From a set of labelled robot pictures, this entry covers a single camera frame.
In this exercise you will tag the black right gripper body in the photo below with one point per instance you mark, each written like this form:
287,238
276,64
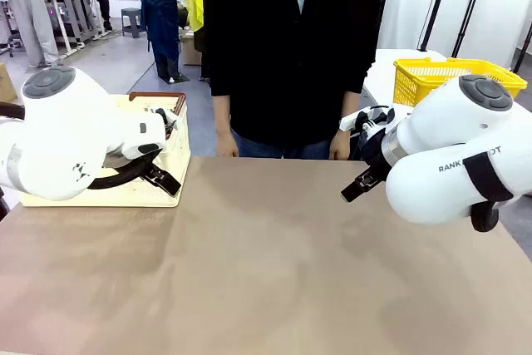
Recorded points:
374,151

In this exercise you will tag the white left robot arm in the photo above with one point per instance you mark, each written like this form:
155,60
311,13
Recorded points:
62,134

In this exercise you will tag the person's left forearm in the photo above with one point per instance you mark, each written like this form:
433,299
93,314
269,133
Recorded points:
348,111

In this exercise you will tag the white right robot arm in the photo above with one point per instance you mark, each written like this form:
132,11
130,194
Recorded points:
436,122

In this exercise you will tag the person's right forearm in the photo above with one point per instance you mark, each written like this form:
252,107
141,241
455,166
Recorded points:
222,114

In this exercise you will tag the yellow plastic basket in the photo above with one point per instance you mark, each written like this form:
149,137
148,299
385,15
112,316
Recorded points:
420,76

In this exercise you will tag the person's left hand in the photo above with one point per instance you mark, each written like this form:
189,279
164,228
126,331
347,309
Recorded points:
341,147

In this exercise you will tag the person's right hand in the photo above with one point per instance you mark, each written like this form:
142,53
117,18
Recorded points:
228,145

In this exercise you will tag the white side table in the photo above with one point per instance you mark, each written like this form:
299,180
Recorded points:
380,76

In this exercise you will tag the person in black cardigan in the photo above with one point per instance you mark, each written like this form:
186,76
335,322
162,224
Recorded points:
291,60

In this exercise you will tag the small cardboard box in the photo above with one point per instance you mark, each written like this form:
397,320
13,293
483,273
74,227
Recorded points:
191,51

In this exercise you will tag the black tripod pole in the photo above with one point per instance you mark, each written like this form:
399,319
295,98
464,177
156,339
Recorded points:
436,1
524,51
469,6

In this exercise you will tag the person with navy apron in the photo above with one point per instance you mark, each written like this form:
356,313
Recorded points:
164,18

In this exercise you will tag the grey stool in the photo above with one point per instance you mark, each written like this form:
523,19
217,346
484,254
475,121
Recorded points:
132,20

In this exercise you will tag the large cardboard box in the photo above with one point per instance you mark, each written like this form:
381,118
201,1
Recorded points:
6,85

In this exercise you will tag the grey workshop desk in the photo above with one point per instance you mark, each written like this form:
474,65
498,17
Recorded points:
70,10

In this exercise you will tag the person in beige trousers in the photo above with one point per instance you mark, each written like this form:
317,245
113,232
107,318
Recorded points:
33,18

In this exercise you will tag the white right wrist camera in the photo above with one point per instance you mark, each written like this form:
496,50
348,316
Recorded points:
361,118

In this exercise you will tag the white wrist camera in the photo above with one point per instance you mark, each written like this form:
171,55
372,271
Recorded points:
164,118
361,118

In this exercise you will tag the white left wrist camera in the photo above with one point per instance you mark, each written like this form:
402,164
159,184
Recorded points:
164,118

